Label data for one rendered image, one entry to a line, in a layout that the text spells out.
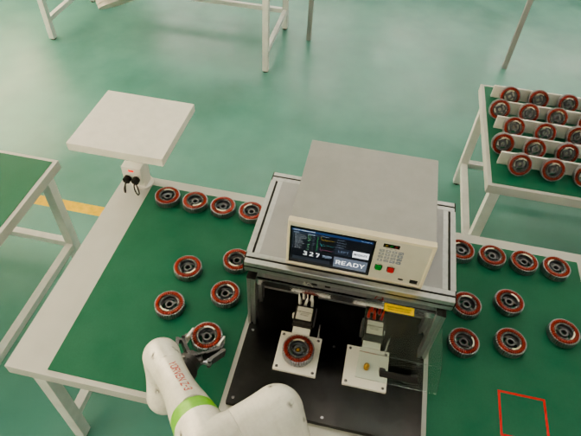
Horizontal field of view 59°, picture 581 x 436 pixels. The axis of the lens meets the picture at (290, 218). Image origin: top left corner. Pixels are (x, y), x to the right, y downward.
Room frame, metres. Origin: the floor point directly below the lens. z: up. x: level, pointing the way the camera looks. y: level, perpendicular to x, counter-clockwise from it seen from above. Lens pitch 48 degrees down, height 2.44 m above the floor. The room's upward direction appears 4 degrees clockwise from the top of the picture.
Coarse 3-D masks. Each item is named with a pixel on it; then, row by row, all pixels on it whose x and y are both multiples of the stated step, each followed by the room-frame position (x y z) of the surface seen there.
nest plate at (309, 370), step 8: (280, 336) 0.94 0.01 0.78; (288, 336) 0.94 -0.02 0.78; (280, 344) 0.90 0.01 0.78; (320, 344) 0.91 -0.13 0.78; (280, 352) 0.87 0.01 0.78; (304, 352) 0.88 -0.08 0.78; (280, 360) 0.84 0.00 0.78; (312, 360) 0.85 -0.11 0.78; (272, 368) 0.81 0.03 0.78; (280, 368) 0.81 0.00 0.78; (288, 368) 0.82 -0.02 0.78; (296, 368) 0.82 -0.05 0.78; (304, 368) 0.82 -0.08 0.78; (312, 368) 0.82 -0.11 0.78; (312, 376) 0.79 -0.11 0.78
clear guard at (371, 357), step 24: (384, 312) 0.88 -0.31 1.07; (432, 312) 0.89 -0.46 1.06; (384, 336) 0.80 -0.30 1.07; (408, 336) 0.80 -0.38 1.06; (432, 336) 0.81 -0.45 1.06; (360, 360) 0.72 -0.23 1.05; (384, 360) 0.72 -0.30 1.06; (408, 360) 0.72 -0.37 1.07; (432, 360) 0.73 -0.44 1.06; (408, 384) 0.67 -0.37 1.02; (432, 384) 0.67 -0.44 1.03
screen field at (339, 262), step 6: (336, 258) 0.99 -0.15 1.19; (342, 258) 0.99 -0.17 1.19; (336, 264) 0.99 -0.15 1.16; (342, 264) 0.99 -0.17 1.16; (348, 264) 0.98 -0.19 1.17; (354, 264) 0.98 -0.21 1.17; (360, 264) 0.98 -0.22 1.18; (366, 264) 0.97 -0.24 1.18; (354, 270) 0.98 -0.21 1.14; (360, 270) 0.98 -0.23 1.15
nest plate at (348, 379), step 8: (352, 352) 0.89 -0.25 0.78; (352, 360) 0.86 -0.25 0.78; (344, 368) 0.83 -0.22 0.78; (352, 368) 0.83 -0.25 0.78; (344, 376) 0.80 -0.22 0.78; (352, 376) 0.80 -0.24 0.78; (344, 384) 0.77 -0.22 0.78; (352, 384) 0.77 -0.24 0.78; (360, 384) 0.77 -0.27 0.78; (368, 384) 0.77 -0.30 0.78; (376, 384) 0.78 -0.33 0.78; (384, 384) 0.78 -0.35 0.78; (384, 392) 0.75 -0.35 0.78
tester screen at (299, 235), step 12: (300, 240) 1.01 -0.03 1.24; (312, 240) 1.00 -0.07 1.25; (324, 240) 1.00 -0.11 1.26; (336, 240) 0.99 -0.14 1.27; (348, 240) 0.99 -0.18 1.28; (360, 240) 0.98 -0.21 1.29; (300, 252) 1.01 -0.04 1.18; (324, 252) 1.00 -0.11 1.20; (360, 252) 0.98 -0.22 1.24; (324, 264) 1.00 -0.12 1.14
